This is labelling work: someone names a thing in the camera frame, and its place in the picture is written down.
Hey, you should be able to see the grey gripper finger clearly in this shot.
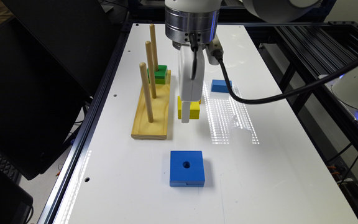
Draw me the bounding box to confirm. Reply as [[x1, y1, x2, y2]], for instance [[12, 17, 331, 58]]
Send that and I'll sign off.
[[181, 101, 191, 123]]

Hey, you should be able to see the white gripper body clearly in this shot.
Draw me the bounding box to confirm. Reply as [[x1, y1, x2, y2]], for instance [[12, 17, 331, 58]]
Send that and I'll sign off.
[[179, 45, 205, 101]]

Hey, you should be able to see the yellow block with hole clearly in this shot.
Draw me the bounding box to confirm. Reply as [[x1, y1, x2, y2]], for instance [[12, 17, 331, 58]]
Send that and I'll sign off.
[[177, 96, 200, 119]]

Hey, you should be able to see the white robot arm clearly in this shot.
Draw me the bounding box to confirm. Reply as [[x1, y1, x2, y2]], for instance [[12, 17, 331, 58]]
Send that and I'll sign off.
[[165, 0, 318, 123]]

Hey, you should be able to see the small blue block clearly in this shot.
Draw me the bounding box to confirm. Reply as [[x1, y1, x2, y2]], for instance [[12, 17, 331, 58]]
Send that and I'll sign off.
[[211, 80, 229, 93]]

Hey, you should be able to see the green block on peg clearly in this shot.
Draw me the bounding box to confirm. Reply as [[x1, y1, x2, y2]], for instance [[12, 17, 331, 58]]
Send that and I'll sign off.
[[154, 65, 167, 85]]

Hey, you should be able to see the large blue block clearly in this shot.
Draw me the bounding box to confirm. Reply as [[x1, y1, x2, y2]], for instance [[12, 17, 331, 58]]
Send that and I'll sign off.
[[169, 151, 205, 187]]

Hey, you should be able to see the wooden peg base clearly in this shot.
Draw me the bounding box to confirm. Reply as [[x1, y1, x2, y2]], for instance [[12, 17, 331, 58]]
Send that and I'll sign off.
[[131, 70, 171, 140]]

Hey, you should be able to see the front wooden peg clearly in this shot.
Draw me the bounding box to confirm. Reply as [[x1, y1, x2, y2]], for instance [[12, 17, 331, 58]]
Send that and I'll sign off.
[[139, 62, 154, 123]]

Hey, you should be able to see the wooden peg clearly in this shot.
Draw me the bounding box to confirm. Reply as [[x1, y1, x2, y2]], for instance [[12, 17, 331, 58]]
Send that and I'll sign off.
[[139, 62, 154, 123], [145, 40, 157, 99], [149, 24, 159, 72]]

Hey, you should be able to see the rear wooden peg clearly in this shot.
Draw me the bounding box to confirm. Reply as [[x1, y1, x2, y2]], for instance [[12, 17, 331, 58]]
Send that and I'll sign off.
[[149, 24, 159, 72]]

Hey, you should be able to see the middle wooden peg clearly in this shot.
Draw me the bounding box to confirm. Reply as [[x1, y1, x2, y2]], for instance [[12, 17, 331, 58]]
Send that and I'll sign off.
[[145, 40, 157, 99]]

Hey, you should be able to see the black monitor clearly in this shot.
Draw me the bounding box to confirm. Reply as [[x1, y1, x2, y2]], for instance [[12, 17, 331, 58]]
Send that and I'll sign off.
[[0, 0, 116, 180]]

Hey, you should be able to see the black keyboard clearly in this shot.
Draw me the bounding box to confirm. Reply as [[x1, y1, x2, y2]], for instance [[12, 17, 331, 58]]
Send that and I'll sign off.
[[0, 153, 21, 184]]

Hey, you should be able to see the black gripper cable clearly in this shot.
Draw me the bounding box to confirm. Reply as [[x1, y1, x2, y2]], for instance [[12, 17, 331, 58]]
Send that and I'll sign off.
[[188, 32, 358, 105]]

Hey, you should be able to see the black aluminium frame rack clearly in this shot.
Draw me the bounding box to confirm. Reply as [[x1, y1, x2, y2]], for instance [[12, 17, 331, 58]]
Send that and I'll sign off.
[[246, 21, 358, 219]]

